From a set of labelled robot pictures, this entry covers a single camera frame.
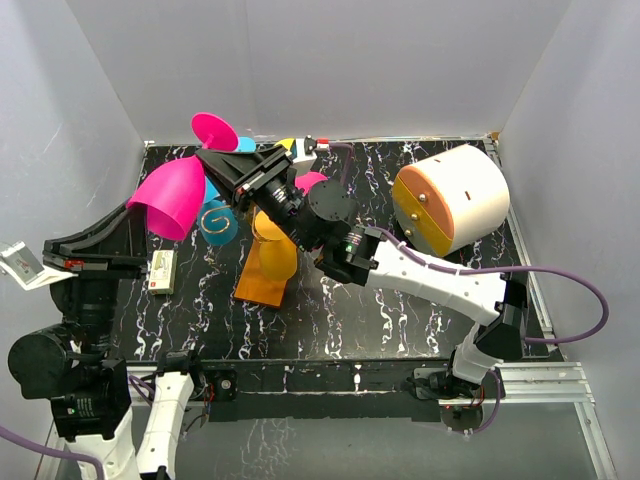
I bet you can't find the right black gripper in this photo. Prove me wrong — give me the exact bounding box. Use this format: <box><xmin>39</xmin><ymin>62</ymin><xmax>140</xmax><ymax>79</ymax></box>
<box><xmin>197</xmin><ymin>147</ymin><xmax>316</xmax><ymax>255</ymax></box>

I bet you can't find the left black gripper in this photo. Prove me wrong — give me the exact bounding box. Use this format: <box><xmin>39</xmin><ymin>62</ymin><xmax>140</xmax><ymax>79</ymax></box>
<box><xmin>42</xmin><ymin>194</ymin><xmax>147</xmax><ymax>359</ymax></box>

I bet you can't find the teal wine glass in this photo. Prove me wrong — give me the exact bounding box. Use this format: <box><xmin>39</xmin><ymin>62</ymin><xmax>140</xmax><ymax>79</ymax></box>
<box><xmin>236</xmin><ymin>136</ymin><xmax>257</xmax><ymax>153</ymax></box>

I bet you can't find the blue wine glass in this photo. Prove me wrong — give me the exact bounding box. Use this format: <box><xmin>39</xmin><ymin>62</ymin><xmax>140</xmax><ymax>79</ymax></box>
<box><xmin>197</xmin><ymin>179</ymin><xmax>238</xmax><ymax>246</ymax></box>

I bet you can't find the yellow wine glass back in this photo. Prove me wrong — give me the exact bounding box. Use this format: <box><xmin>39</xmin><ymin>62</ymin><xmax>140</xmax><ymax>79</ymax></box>
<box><xmin>275</xmin><ymin>138</ymin><xmax>296</xmax><ymax>151</ymax></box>

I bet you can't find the yellow wine glass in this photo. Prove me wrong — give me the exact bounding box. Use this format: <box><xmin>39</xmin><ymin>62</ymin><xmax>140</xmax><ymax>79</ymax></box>
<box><xmin>252</xmin><ymin>211</ymin><xmax>298</xmax><ymax>281</ymax></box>
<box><xmin>275</xmin><ymin>138</ymin><xmax>296</xmax><ymax>151</ymax></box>

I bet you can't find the pink wine glass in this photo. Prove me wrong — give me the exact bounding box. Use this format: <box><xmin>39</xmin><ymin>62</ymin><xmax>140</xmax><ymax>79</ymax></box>
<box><xmin>294</xmin><ymin>171</ymin><xmax>327</xmax><ymax>195</ymax></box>
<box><xmin>126</xmin><ymin>112</ymin><xmax>239</xmax><ymax>241</ymax></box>

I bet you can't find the yellow wine glass front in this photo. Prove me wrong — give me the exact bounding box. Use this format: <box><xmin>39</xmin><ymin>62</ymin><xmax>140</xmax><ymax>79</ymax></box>
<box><xmin>252</xmin><ymin>211</ymin><xmax>298</xmax><ymax>281</ymax></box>

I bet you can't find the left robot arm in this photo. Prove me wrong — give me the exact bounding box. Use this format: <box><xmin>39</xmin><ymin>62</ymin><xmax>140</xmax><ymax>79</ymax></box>
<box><xmin>1</xmin><ymin>204</ymin><xmax>207</xmax><ymax>479</ymax></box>

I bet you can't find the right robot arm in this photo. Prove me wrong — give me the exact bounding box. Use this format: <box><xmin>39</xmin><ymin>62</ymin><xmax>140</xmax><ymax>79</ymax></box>
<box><xmin>195</xmin><ymin>146</ymin><xmax>529</xmax><ymax>399</ymax></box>

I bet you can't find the small white red box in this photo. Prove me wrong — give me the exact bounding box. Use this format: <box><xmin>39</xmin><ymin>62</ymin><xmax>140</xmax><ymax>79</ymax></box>
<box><xmin>148</xmin><ymin>250</ymin><xmax>177</xmax><ymax>295</ymax></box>

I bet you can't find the white round drawer cabinet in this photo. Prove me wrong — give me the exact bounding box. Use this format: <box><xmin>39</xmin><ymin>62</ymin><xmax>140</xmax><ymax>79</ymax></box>
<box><xmin>391</xmin><ymin>144</ymin><xmax>510</xmax><ymax>257</ymax></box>

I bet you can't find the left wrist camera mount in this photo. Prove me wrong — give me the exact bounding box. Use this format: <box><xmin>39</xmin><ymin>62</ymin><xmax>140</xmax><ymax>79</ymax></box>
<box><xmin>1</xmin><ymin>242</ymin><xmax>75</xmax><ymax>291</ymax></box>

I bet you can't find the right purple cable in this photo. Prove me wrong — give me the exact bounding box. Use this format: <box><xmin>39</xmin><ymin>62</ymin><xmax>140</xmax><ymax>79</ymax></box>
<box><xmin>327</xmin><ymin>141</ymin><xmax>611</xmax><ymax>436</ymax></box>

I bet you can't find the purple cable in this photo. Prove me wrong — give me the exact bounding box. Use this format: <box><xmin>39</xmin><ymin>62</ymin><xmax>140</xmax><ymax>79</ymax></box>
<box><xmin>327</xmin><ymin>141</ymin><xmax>611</xmax><ymax>436</ymax></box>
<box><xmin>0</xmin><ymin>374</ymin><xmax>194</xmax><ymax>480</ymax></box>

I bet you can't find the gold wire wine glass rack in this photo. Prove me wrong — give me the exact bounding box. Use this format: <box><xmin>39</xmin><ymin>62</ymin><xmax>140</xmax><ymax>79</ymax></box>
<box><xmin>223</xmin><ymin>207</ymin><xmax>292</xmax><ymax>309</ymax></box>

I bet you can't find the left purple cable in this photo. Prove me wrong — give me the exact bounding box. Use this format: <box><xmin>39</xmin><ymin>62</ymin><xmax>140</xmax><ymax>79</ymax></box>
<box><xmin>0</xmin><ymin>374</ymin><xmax>194</xmax><ymax>480</ymax></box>

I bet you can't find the aluminium front rail frame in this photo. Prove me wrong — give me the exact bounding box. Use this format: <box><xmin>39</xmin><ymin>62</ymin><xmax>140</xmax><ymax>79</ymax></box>
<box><xmin>37</xmin><ymin>357</ymin><xmax>616</xmax><ymax>480</ymax></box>

